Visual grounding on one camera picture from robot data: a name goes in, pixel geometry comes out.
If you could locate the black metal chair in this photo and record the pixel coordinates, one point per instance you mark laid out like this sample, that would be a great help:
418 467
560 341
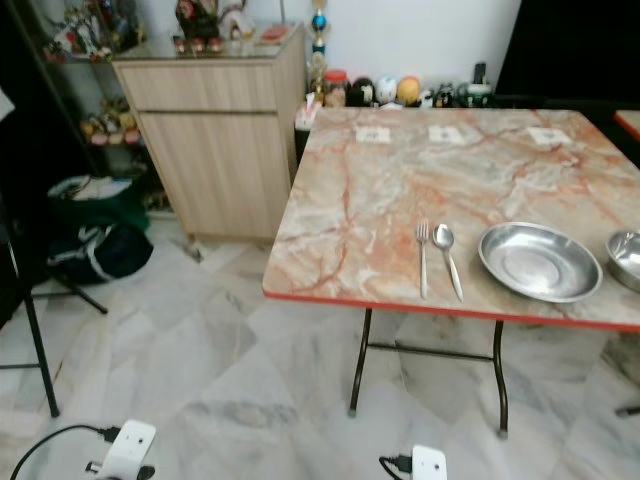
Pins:
38 340

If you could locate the green bag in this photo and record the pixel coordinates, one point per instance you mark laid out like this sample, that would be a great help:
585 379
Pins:
105 203

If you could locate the glass shelf with figurines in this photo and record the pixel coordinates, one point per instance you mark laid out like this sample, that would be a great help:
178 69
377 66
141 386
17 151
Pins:
95 35

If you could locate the light wooden cabinet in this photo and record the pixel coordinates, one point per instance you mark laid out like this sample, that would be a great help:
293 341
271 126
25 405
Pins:
220 150

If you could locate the dark red seated figurine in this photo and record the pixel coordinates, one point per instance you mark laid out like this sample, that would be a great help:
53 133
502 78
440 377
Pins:
200 24

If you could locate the small red box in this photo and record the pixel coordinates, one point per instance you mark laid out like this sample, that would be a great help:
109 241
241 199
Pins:
274 34

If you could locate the marble-pattern folding table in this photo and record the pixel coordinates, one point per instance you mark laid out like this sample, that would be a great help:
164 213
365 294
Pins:
360 200

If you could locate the red-lidded jar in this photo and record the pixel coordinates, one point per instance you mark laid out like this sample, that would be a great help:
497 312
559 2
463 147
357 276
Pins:
335 88

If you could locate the gold and blue trophy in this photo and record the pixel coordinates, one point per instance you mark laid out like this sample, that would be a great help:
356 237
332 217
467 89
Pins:
319 40

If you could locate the white square sticker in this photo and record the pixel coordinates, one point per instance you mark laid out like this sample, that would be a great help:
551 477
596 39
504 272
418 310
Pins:
548 136
372 134
446 133

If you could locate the black round toy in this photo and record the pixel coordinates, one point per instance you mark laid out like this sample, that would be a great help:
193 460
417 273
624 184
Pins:
361 92

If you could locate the white round toy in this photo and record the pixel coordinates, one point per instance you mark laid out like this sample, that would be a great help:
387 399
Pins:
387 89

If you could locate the silver metal fork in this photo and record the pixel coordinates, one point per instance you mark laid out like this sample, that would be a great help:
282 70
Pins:
422 260

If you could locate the orange round toy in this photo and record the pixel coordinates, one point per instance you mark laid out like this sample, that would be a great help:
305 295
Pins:
408 90

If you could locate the silver metal spoon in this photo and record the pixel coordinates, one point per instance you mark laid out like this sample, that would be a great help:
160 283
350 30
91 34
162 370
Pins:
444 236

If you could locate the round stainless steel plate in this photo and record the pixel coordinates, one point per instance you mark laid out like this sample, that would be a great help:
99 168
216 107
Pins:
540 262

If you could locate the stainless steel bowl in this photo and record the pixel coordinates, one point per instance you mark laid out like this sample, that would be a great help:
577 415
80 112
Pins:
627 258

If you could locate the red-edged table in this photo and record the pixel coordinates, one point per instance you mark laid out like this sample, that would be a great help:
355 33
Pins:
630 122

